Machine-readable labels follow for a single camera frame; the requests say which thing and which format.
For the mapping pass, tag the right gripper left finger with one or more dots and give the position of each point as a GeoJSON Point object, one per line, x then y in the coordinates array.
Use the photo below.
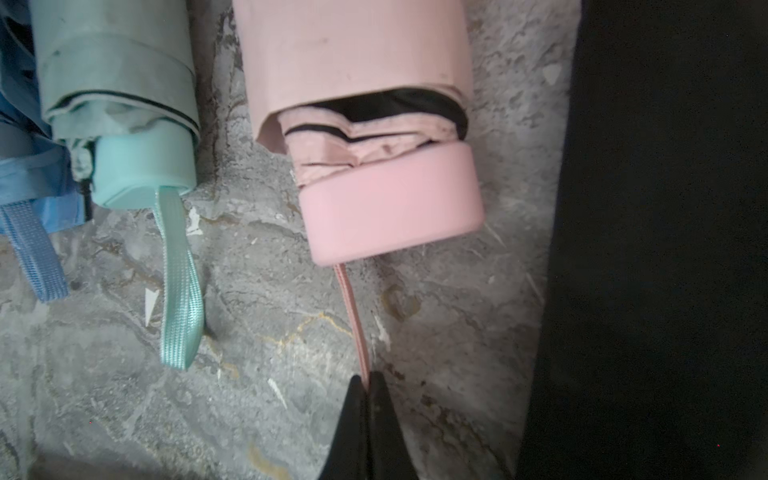
{"type": "Point", "coordinates": [348, 455]}

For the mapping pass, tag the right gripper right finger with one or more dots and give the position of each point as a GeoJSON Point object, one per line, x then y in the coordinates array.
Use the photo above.
{"type": "Point", "coordinates": [388, 456]}

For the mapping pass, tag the black umbrella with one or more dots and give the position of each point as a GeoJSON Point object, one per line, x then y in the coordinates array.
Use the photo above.
{"type": "Point", "coordinates": [652, 358]}

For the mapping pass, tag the small pink umbrella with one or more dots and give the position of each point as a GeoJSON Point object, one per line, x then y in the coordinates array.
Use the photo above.
{"type": "Point", "coordinates": [378, 173]}

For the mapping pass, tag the blue umbrella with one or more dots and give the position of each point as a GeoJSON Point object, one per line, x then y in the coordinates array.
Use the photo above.
{"type": "Point", "coordinates": [38, 194]}

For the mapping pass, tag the small pink umbrella sleeve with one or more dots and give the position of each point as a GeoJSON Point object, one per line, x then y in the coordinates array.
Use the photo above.
{"type": "Point", "coordinates": [303, 52]}

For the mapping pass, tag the mint green umbrella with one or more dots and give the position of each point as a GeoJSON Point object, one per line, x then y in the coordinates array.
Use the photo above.
{"type": "Point", "coordinates": [117, 86]}

